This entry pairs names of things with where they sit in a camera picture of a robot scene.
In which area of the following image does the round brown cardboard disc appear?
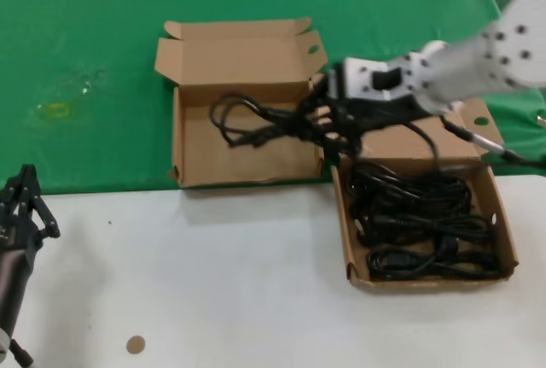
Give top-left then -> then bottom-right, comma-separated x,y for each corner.
125,335 -> 147,356

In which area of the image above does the cardboard box, oval flap hole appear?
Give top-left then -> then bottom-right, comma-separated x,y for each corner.
154,16 -> 329,190

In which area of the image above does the yellow tape ring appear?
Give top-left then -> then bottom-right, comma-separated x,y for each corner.
46,102 -> 72,120

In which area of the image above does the right arm black signal cable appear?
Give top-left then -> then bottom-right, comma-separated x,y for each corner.
408,116 -> 546,169

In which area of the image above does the arm black signal cable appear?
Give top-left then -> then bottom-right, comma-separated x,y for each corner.
7,336 -> 36,368
408,116 -> 546,169

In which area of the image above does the green table cloth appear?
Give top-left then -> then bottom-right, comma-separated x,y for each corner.
0,0 -> 546,196

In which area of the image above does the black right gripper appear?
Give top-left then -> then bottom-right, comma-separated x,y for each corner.
305,85 -> 445,142

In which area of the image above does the cardboard box, round flap hole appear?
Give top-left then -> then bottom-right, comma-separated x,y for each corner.
312,73 -> 520,290

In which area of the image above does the left arm black signal cable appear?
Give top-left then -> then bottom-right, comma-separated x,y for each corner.
7,336 -> 36,368

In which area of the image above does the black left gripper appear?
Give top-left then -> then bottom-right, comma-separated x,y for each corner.
0,163 -> 61,259

